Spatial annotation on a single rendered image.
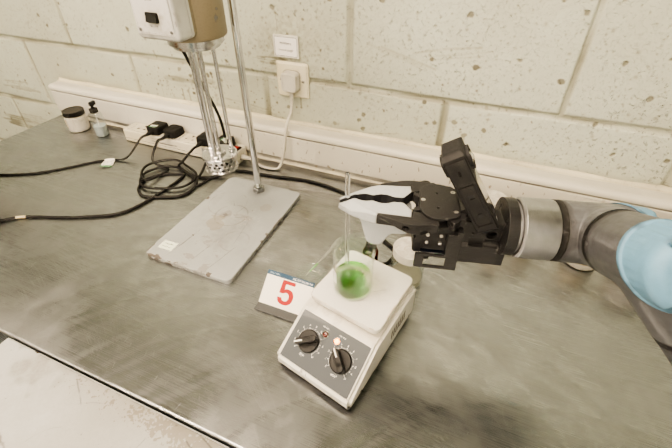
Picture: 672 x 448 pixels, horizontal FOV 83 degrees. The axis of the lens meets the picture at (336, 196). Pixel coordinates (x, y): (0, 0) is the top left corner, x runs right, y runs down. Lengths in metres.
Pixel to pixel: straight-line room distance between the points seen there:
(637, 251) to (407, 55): 0.60
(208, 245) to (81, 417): 0.34
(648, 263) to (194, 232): 0.74
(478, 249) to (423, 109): 0.46
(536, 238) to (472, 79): 0.46
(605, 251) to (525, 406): 0.28
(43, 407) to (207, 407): 0.23
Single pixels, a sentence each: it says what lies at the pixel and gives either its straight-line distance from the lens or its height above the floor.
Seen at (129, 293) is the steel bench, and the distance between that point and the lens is 0.80.
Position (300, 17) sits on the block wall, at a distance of 0.94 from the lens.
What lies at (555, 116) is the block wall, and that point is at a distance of 0.90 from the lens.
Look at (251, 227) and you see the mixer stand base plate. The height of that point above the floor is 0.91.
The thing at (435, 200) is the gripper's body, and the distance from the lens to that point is 0.48.
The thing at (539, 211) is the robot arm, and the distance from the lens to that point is 0.49.
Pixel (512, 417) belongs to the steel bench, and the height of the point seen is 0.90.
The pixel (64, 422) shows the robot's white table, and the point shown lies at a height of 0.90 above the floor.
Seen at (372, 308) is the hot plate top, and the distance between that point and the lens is 0.58.
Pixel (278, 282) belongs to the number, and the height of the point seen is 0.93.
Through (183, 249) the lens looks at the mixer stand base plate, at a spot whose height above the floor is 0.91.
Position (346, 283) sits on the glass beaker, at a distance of 0.56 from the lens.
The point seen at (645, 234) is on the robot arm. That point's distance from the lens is 0.43.
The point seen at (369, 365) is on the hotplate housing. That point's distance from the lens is 0.57.
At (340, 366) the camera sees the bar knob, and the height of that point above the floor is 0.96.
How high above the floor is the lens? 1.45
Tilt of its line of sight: 36 degrees down
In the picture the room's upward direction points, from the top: straight up
